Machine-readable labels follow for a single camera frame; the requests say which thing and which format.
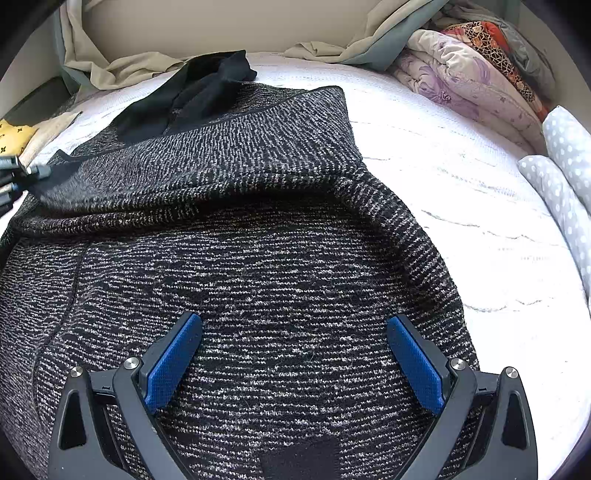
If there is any grey polka dot pillow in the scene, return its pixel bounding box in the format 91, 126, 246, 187
517, 155, 590, 307

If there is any black white knit jacket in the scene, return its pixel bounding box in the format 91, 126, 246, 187
1, 51, 478, 479

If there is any beige crumpled bed sheet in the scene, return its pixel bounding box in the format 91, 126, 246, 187
53, 1, 445, 91

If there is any lilac floral quilt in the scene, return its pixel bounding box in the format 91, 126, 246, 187
388, 29, 546, 154

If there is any orange leopard print fabric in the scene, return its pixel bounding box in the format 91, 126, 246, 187
442, 21, 548, 121

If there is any yellow patterned pillow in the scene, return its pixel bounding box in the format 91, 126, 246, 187
0, 119, 37, 157

